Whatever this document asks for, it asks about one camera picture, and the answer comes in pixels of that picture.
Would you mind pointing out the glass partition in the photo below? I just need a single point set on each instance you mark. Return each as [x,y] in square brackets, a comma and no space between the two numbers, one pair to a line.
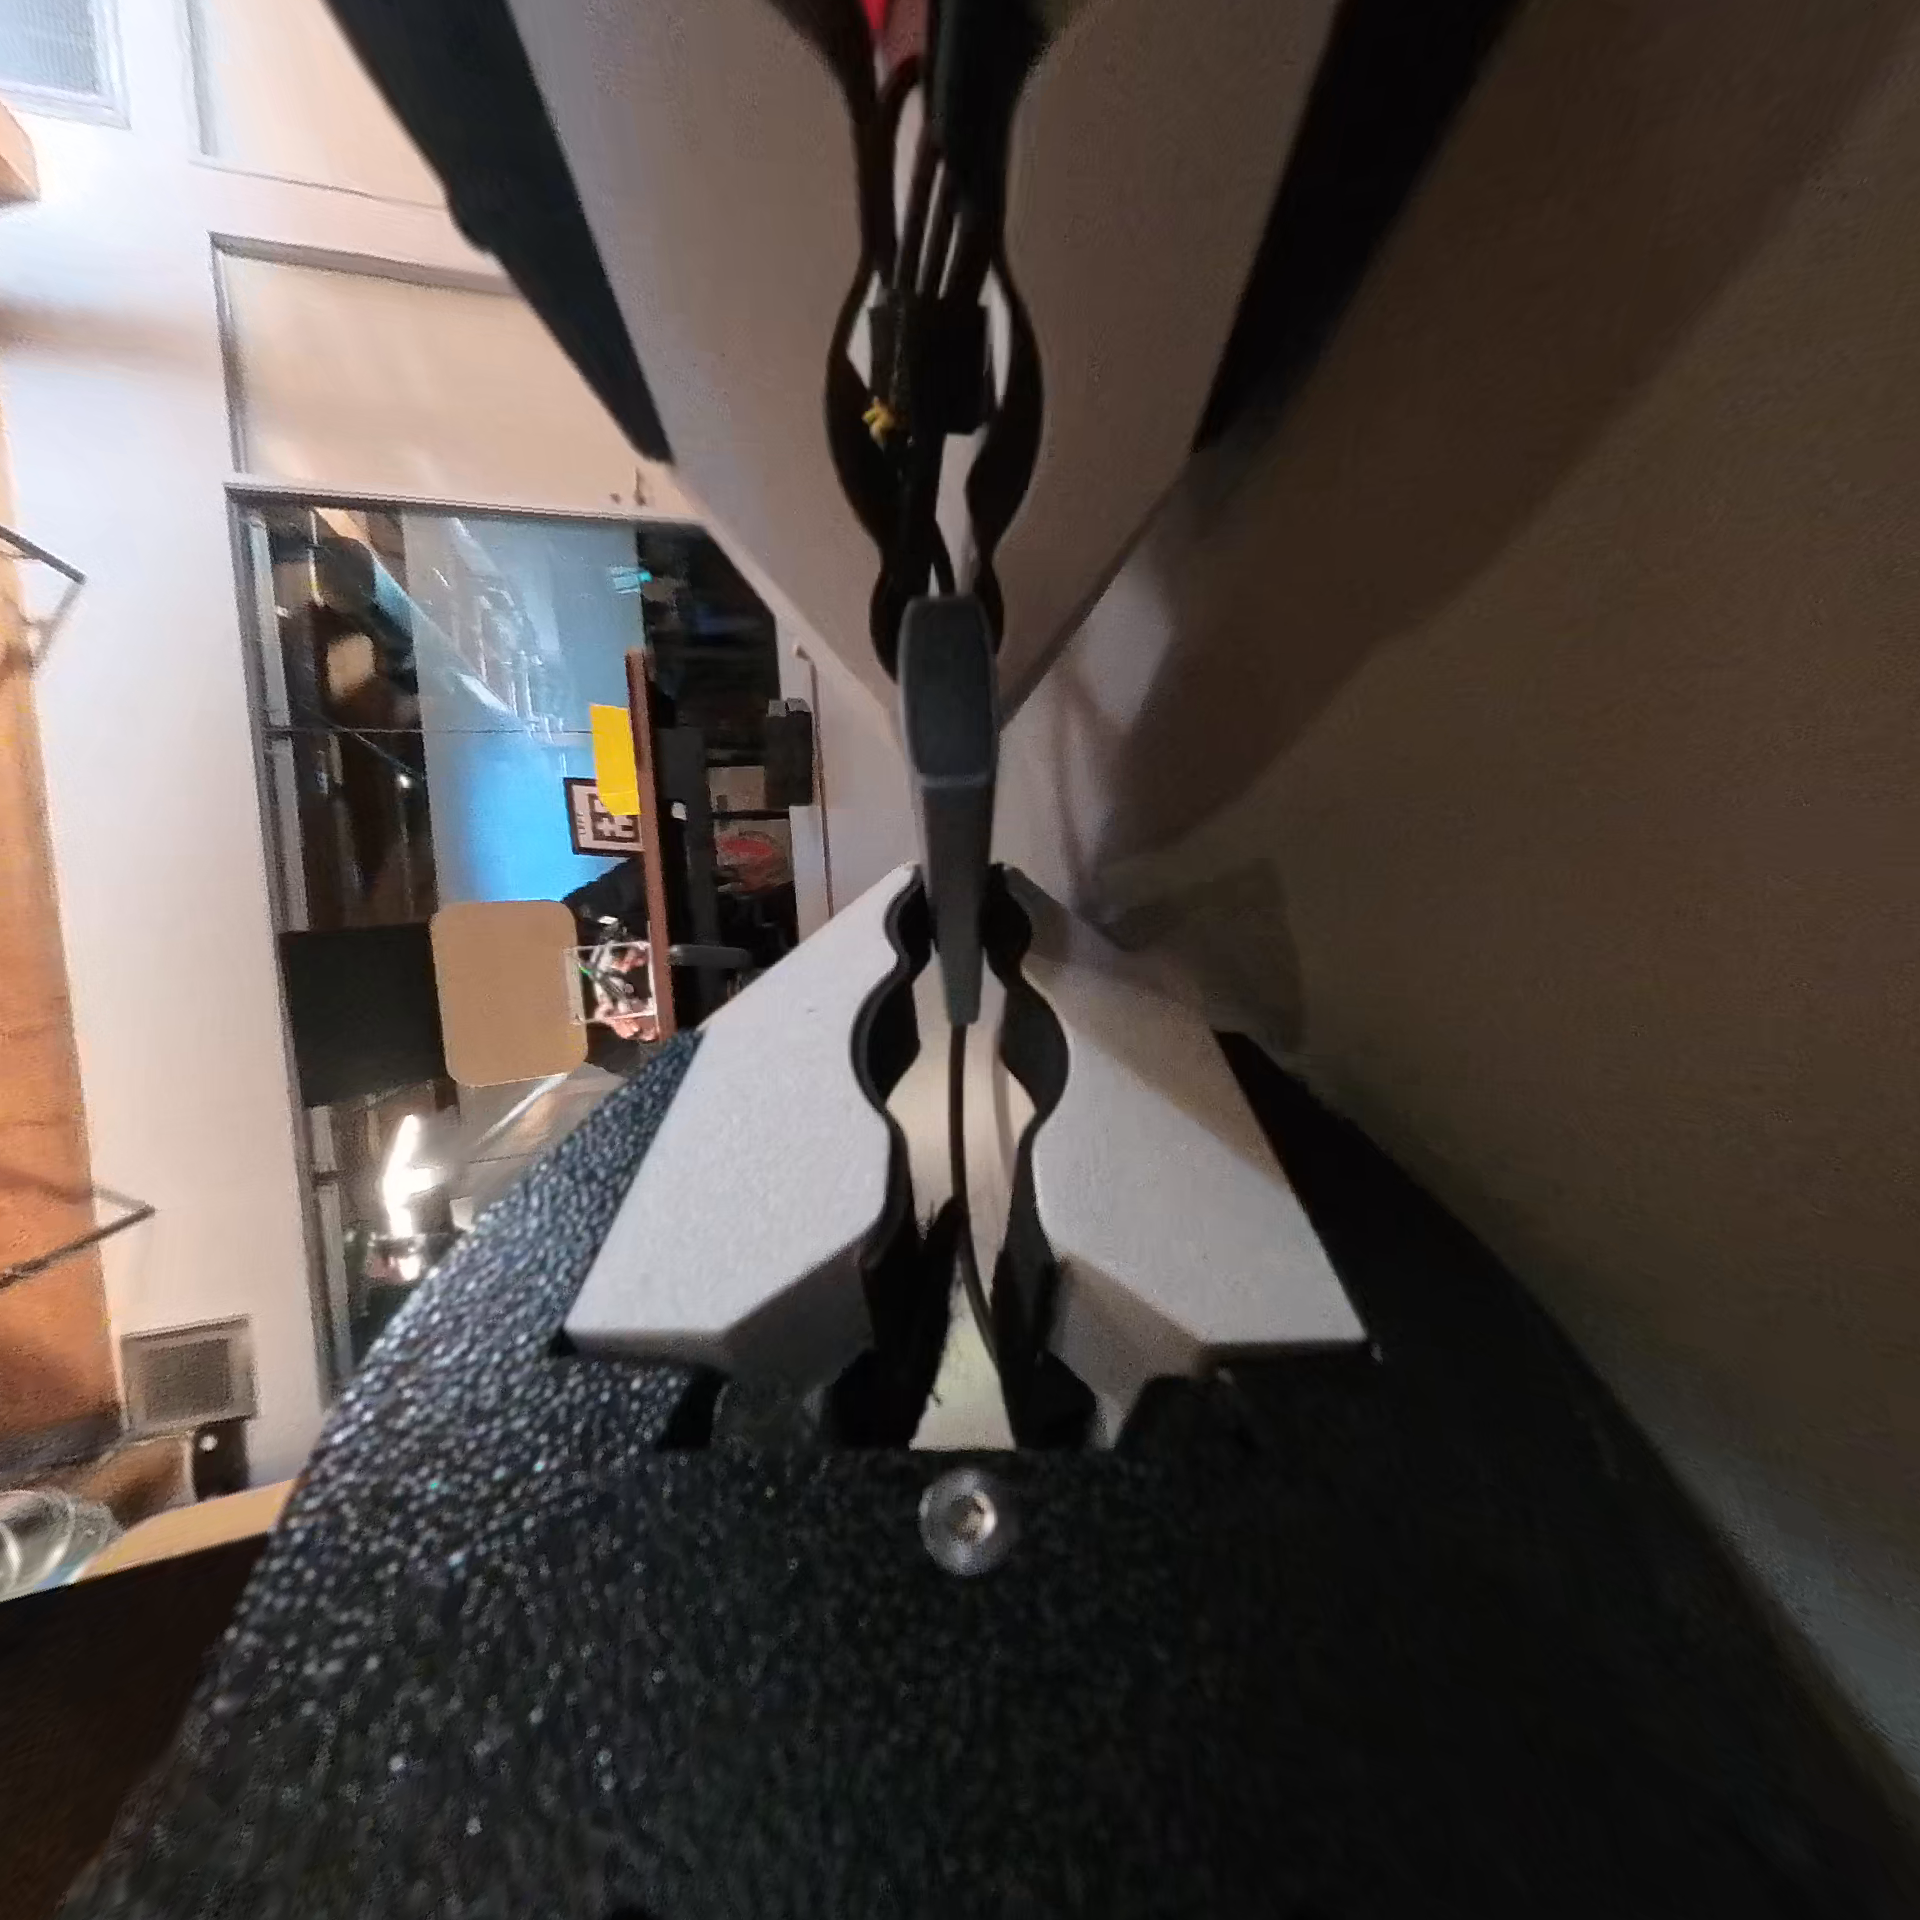
[494,629]

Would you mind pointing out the dark grey usb hub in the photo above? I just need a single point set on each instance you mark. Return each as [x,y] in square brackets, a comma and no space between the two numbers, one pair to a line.
[948,704]

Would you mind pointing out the white air vent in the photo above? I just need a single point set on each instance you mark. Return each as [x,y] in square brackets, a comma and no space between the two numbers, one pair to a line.
[187,1373]

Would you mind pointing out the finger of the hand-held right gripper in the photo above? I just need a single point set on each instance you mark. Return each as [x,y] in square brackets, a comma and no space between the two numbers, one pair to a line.
[1154,225]
[705,225]

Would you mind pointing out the yellow sticky note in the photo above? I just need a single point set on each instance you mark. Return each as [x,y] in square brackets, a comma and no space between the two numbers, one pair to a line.
[618,757]

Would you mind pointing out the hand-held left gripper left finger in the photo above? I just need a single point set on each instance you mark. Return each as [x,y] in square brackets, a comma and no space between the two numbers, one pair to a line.
[720,1185]

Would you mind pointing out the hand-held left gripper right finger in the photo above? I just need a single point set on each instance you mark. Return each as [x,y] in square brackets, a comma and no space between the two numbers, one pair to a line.
[1200,1201]

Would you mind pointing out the white printed tag board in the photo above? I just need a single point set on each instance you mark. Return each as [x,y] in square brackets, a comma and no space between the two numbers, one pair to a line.
[600,819]

